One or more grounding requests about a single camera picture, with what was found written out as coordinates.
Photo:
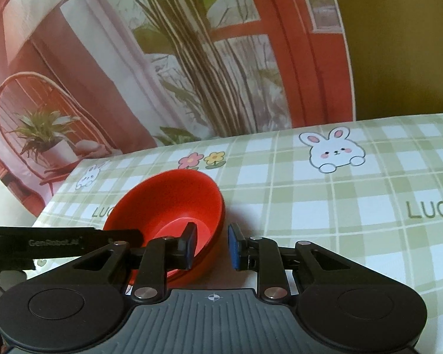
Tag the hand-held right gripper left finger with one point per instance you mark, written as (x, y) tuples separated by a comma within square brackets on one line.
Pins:
[(192, 245)]

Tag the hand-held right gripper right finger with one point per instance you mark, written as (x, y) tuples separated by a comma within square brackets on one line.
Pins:
[(234, 247)]

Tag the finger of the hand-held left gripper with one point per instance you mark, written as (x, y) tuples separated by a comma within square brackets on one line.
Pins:
[(59, 243)]

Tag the red bowl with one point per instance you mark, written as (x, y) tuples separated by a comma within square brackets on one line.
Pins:
[(206, 254), (162, 202)]

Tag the green checked tablecloth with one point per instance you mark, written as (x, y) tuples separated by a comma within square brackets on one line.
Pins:
[(354, 210)]

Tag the brown board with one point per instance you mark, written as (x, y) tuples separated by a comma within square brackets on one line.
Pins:
[(402, 44)]

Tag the printed wall cloth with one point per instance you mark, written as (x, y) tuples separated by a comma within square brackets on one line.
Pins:
[(96, 81)]

